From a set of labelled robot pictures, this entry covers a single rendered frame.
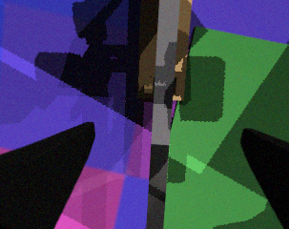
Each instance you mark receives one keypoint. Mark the green flat mat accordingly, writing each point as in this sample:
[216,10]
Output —
[232,82]

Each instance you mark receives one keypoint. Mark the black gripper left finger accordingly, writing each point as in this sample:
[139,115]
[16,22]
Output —
[37,180]

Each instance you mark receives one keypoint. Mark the red putter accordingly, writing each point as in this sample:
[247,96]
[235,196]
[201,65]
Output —
[168,12]

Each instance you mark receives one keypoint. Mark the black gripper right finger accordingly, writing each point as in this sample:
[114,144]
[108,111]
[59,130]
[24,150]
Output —
[268,158]

